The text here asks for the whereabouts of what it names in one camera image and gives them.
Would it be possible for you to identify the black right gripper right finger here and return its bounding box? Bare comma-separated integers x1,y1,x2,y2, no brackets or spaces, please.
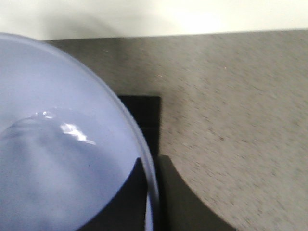
157,155,235,231

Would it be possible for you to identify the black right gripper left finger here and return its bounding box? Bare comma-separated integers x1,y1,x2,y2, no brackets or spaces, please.
80,158,148,231

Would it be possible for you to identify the light blue plastic bowl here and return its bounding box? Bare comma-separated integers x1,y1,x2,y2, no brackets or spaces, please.
0,33,160,231

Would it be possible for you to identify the black glass gas stove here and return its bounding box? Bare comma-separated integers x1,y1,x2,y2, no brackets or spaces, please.
118,95,161,157

